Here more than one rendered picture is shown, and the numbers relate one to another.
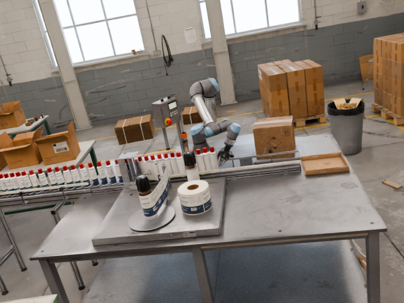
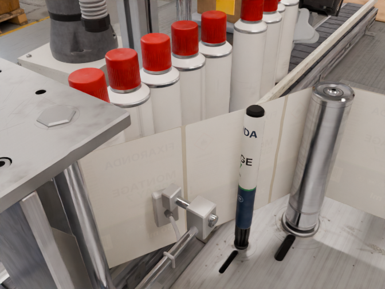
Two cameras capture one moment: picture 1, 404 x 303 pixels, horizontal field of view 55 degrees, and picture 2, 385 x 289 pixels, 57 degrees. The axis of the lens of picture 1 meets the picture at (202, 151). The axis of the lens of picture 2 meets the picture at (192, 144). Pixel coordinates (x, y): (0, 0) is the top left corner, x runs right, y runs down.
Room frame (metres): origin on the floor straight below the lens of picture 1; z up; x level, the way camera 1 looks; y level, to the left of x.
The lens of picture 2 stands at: (2.58, 0.61, 1.23)
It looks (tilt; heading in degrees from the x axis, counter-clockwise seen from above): 38 degrees down; 296
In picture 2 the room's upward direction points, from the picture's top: 1 degrees counter-clockwise
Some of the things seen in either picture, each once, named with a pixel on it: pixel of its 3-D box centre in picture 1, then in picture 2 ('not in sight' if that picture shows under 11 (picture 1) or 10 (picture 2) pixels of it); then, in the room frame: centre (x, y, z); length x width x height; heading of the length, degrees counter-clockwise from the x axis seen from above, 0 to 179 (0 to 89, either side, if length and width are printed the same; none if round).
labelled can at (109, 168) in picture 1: (110, 172); not in sight; (2.87, 0.74, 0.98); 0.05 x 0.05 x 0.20
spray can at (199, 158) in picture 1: (200, 162); (262, 50); (2.73, 0.03, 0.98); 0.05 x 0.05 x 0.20
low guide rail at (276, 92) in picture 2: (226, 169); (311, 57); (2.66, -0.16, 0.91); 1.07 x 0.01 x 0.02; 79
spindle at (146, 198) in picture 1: (146, 197); not in sight; (2.20, 0.40, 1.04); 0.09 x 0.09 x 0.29
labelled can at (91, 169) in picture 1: (93, 174); not in sight; (2.90, 0.89, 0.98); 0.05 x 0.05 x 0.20
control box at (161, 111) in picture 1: (166, 112); not in sight; (2.86, 0.21, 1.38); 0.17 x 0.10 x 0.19; 134
